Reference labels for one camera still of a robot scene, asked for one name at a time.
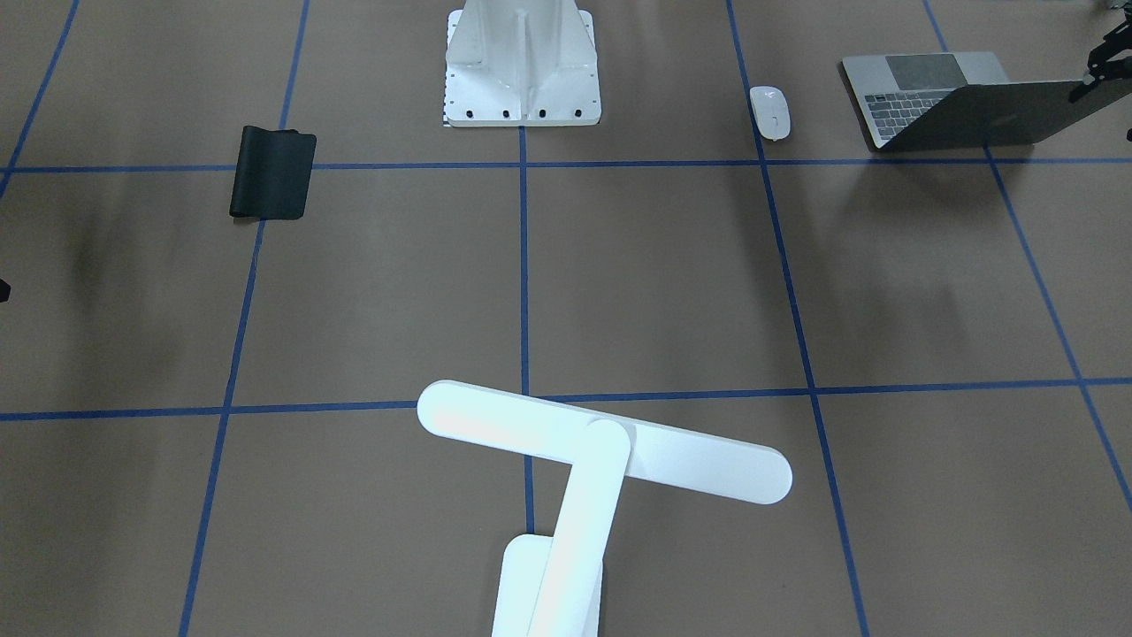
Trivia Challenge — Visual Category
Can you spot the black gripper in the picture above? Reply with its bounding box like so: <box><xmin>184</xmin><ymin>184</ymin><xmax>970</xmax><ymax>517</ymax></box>
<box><xmin>1067</xmin><ymin>18</ymin><xmax>1131</xmax><ymax>104</ymax></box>

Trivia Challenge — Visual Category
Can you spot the grey laptop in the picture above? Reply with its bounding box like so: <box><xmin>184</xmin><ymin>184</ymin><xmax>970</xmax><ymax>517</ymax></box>
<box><xmin>841</xmin><ymin>51</ymin><xmax>1131</xmax><ymax>152</ymax></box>

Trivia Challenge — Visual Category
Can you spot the white desk lamp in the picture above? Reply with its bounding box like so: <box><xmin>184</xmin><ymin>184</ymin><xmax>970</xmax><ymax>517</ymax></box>
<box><xmin>417</xmin><ymin>380</ymin><xmax>794</xmax><ymax>636</ymax></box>

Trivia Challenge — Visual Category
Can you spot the black mouse pad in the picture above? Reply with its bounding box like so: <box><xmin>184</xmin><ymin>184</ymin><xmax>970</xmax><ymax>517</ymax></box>
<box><xmin>229</xmin><ymin>124</ymin><xmax>317</xmax><ymax>219</ymax></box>

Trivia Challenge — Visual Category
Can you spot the white wireless mouse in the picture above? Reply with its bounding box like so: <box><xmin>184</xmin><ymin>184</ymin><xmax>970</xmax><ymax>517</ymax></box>
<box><xmin>749</xmin><ymin>85</ymin><xmax>792</xmax><ymax>143</ymax></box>

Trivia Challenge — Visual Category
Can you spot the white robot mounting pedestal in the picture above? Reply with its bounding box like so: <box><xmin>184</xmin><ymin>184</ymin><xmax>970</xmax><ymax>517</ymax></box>
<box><xmin>441</xmin><ymin>1</ymin><xmax>602</xmax><ymax>127</ymax></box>

